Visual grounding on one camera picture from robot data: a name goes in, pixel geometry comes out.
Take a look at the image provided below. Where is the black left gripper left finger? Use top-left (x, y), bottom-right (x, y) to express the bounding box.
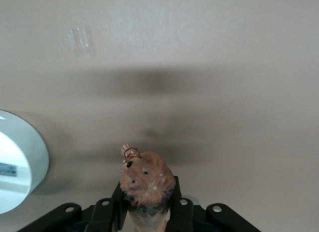
top-left (91, 181), bottom-right (128, 232)

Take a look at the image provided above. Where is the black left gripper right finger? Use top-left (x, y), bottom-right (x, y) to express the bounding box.
top-left (165, 176), bottom-right (195, 232)

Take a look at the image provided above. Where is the brown lion statue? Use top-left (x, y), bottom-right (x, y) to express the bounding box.
top-left (119, 143), bottom-right (176, 232)

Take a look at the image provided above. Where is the white round desk lamp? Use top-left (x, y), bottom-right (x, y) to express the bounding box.
top-left (0, 109), bottom-right (50, 216)

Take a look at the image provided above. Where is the clear tape piece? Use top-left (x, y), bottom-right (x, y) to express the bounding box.
top-left (67, 26), bottom-right (97, 59)

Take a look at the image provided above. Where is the brown table cover sheet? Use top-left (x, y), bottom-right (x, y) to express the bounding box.
top-left (0, 0), bottom-right (319, 232)

